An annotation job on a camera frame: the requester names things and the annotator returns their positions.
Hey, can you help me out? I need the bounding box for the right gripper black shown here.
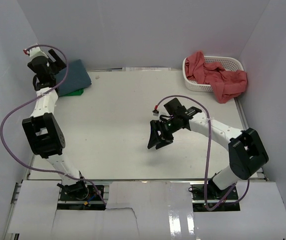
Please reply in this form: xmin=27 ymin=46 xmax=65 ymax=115
xmin=147 ymin=117 xmax=180 ymax=150

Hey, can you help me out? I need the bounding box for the blue t shirt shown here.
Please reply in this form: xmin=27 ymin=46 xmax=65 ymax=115
xmin=58 ymin=59 xmax=92 ymax=97

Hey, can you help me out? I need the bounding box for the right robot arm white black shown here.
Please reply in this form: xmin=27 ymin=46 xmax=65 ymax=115
xmin=147 ymin=98 xmax=269 ymax=200

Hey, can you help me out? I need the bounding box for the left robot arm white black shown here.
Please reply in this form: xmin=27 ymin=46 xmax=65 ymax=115
xmin=22 ymin=47 xmax=89 ymax=200

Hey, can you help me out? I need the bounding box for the folded green t shirt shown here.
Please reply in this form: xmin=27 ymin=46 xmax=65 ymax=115
xmin=66 ymin=88 xmax=84 ymax=97

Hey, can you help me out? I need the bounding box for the red t shirt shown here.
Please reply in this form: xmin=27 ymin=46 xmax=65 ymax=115
xmin=184 ymin=51 xmax=248 ymax=104

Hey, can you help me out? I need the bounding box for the white perforated plastic basket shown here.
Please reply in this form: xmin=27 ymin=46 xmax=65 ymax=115
xmin=182 ymin=55 xmax=244 ymax=93

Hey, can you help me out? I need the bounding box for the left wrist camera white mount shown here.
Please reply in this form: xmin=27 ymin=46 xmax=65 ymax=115
xmin=23 ymin=45 xmax=47 ymax=59

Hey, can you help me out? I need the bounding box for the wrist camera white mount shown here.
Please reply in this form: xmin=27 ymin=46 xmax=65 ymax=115
xmin=23 ymin=45 xmax=47 ymax=59
xmin=152 ymin=105 xmax=159 ymax=117

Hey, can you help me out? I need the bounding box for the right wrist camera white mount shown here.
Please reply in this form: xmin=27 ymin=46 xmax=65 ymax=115
xmin=152 ymin=105 xmax=159 ymax=117

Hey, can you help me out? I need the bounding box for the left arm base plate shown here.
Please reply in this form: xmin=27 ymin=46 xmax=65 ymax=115
xmin=57 ymin=185 xmax=106 ymax=211

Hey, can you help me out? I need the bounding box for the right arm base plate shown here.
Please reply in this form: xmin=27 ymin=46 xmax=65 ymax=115
xmin=188 ymin=184 xmax=241 ymax=213

